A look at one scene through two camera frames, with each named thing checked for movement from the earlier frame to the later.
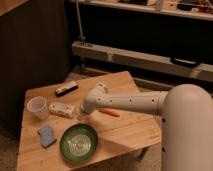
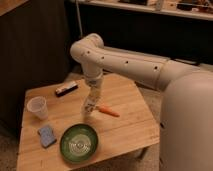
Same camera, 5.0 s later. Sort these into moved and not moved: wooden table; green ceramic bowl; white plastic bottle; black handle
Moved: white plastic bottle
Not moved: green ceramic bowl; wooden table; black handle
